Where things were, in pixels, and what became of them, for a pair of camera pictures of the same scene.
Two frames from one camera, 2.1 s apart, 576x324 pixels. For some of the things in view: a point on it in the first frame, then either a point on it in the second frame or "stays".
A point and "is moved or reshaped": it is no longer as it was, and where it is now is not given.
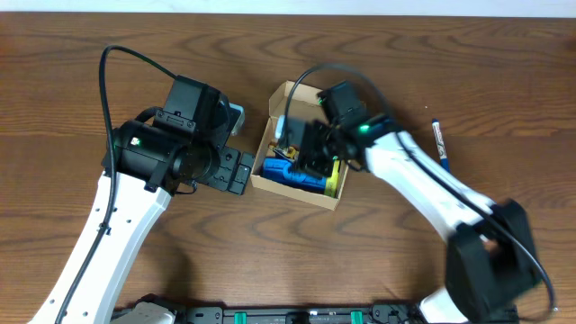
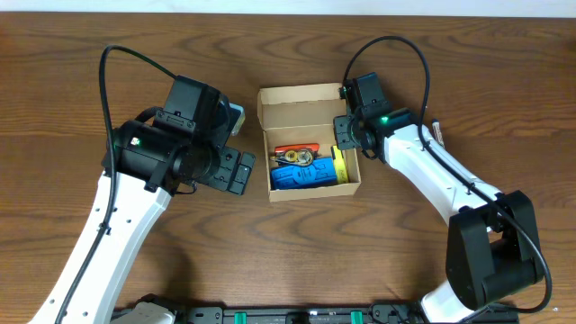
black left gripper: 228,157 stays
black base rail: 357,314 stays
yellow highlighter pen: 331,183 is moved or reshaped
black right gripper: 310,163 → 342,139
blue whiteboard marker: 441,145 stays
